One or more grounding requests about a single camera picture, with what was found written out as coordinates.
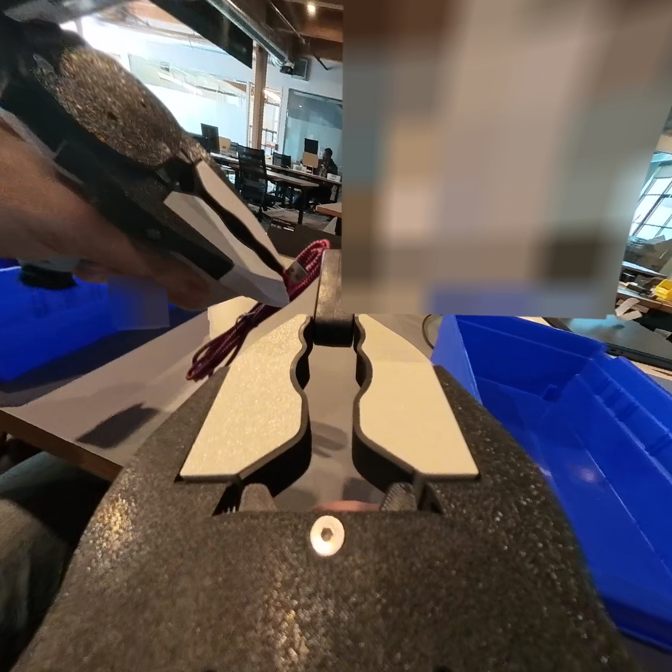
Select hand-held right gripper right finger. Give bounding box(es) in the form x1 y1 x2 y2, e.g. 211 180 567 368
352 313 481 482

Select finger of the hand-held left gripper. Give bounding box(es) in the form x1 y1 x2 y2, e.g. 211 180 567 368
163 190 292 309
194 159 288 277

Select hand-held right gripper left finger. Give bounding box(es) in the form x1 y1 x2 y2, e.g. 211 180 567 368
178 314 315 482

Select red braided usb cable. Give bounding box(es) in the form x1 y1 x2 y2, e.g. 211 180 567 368
186 239 331 382

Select black usb hub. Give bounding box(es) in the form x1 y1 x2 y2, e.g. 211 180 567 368
313 249 355 348

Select blue plastic bin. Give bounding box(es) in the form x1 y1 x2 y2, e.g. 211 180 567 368
429 313 672 649
0 261 176 385

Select person's left hand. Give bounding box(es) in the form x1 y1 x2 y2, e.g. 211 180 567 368
0 127 222 312

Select black office chair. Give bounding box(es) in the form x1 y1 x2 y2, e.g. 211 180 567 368
235 145 275 212

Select black box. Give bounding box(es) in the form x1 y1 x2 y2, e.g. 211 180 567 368
267 218 318 259

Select long office desk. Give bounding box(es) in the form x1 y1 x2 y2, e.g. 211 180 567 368
210 152 343 224

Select wooden pillar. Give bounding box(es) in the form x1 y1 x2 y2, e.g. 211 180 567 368
251 46 270 150

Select person's grey trousers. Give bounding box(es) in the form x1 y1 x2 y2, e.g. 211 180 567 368
0 451 113 672

